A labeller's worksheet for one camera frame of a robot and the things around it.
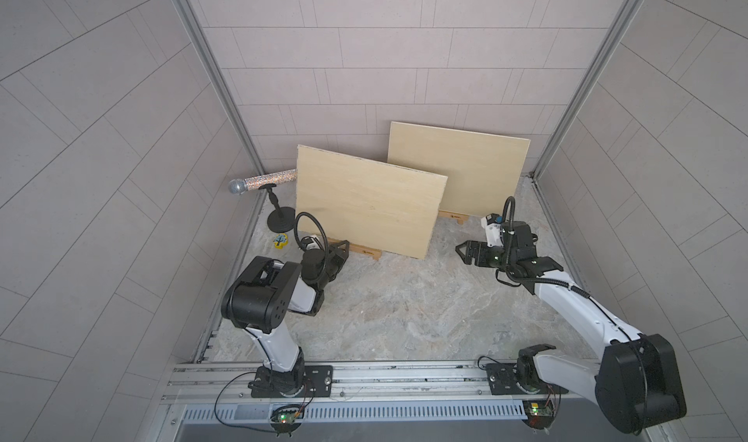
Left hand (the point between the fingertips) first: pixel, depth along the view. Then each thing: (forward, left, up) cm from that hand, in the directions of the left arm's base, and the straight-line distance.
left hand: (353, 241), depth 93 cm
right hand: (-6, -35, +6) cm, 36 cm away
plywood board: (+3, -5, +15) cm, 16 cm away
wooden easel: (-5, -7, +1) cm, 9 cm away
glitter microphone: (+6, +31, +19) cm, 37 cm away
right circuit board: (-44, -48, -4) cm, 65 cm away
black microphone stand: (+11, +27, -3) cm, 29 cm away
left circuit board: (-46, +12, -1) cm, 47 cm away
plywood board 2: (+15, -41, +18) cm, 47 cm away
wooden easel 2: (+9, -36, +1) cm, 38 cm away
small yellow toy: (+2, +25, -3) cm, 25 cm away
